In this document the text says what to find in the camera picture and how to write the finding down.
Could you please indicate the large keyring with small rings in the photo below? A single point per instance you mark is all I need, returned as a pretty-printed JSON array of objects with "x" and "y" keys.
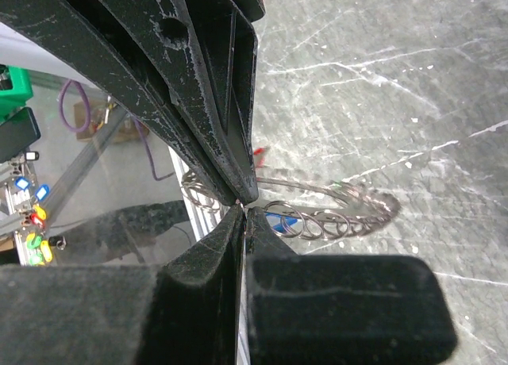
[{"x": 324, "y": 212}]

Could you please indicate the red key tag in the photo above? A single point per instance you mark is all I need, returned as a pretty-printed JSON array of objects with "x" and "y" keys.
[{"x": 259, "y": 156}]

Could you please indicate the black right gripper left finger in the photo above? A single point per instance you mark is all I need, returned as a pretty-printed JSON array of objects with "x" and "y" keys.
[{"x": 184, "y": 312}]

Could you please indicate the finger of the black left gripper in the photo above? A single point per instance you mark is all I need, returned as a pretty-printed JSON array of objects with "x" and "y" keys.
[
  {"x": 227, "y": 45},
  {"x": 99, "y": 55}
]

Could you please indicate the green plastic frame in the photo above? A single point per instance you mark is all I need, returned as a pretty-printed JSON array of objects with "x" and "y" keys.
[{"x": 16, "y": 89}]

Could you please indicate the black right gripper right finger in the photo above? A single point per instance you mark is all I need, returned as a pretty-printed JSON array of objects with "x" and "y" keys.
[{"x": 341, "y": 309}]

